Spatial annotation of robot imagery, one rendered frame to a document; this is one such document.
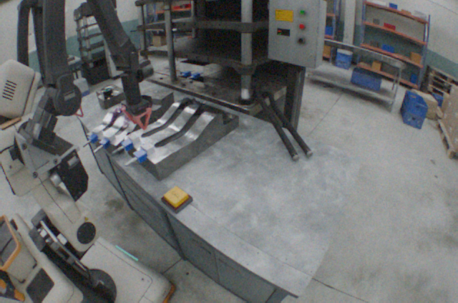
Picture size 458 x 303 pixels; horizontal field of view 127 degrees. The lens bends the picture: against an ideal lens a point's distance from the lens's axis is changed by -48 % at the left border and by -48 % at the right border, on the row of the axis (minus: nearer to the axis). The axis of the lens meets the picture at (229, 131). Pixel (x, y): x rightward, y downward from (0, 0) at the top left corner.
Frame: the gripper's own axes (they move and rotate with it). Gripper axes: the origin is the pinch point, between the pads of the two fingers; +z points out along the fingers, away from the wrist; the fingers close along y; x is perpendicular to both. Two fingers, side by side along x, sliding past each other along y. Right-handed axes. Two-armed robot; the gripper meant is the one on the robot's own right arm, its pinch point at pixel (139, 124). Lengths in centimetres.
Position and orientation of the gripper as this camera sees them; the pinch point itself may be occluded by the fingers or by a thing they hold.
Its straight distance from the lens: 79.6
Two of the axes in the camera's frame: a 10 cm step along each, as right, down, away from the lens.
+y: -7.9, -3.3, 5.3
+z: 0.2, 8.3, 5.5
